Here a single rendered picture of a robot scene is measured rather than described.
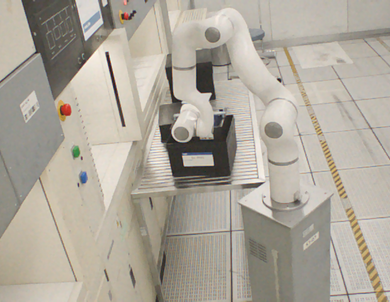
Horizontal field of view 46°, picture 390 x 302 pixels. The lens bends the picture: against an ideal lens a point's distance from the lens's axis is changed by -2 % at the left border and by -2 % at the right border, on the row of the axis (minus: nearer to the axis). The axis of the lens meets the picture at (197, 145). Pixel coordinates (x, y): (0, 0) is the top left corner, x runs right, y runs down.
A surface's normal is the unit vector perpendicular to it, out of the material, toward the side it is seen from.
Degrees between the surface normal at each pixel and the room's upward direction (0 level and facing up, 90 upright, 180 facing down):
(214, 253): 0
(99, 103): 90
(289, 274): 90
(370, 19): 90
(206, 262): 0
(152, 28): 90
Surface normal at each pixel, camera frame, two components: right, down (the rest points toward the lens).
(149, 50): -0.05, 0.47
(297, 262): 0.66, 0.26
